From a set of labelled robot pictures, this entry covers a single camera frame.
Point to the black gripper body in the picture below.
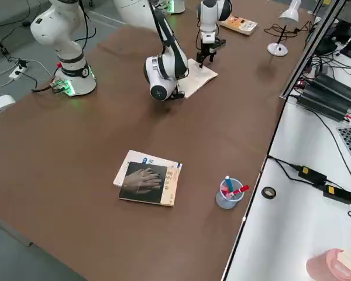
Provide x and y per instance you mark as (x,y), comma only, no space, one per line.
(213,48)
(178,94)

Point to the white lined notebook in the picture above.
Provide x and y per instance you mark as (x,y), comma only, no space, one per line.
(202,77)

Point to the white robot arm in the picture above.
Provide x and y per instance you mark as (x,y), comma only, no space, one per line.
(156,73)
(210,14)

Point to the red capped marker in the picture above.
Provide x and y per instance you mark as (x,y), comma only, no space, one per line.
(240,191)

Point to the yellow illustrated book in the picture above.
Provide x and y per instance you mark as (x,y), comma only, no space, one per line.
(242,24)

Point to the white blue book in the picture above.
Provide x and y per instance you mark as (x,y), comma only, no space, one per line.
(134,156)

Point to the white desk lamp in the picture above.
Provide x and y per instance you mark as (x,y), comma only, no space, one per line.
(289,13)

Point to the circuit board with red light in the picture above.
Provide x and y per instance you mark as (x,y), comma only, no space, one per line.
(299,83)

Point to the dark book with hands cover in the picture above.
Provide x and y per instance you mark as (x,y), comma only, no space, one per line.
(143,184)

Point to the blue pen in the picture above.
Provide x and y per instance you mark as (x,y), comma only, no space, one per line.
(229,184)

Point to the clear plastic pen cup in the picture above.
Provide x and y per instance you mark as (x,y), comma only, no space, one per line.
(226,203)

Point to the black finned power supply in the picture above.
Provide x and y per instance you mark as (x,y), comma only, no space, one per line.
(336,86)
(324,104)

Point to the black tape roll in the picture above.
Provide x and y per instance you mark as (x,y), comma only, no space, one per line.
(263,191)

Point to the black electronic device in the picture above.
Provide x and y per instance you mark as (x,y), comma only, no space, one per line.
(343,29)

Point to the black power adapter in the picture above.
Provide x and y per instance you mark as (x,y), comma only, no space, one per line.
(337,193)
(311,174)

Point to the white power strip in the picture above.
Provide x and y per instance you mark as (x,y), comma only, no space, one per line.
(16,73)

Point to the white box with yellow label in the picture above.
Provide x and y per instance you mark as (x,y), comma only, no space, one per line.
(0,105)

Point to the pink container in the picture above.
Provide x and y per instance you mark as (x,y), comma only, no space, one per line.
(319,266)

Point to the aluminium frame post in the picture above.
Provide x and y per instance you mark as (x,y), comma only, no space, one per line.
(310,44)

